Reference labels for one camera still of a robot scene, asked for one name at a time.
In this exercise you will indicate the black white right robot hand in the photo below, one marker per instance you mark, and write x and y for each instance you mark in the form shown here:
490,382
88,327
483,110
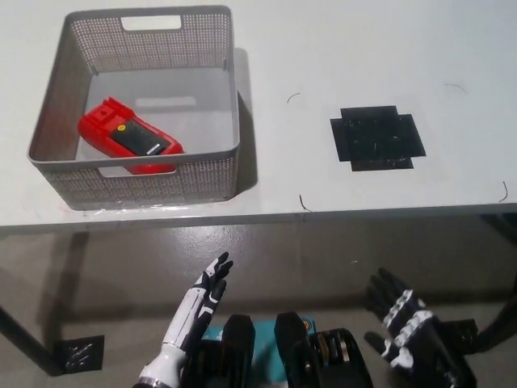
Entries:
428,347

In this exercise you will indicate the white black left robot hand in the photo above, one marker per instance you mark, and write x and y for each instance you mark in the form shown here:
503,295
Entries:
186,319

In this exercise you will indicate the red digital multimeter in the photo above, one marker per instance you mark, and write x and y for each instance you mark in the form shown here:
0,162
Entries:
133,137

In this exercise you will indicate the black floor tape patch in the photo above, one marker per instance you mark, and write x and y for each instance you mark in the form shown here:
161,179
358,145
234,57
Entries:
464,329
81,352

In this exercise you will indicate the black robot torso teal tops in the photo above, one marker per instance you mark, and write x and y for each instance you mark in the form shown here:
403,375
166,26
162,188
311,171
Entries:
295,355

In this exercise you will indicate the grey perforated plastic basket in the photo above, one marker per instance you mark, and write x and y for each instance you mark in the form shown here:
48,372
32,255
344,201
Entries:
60,121

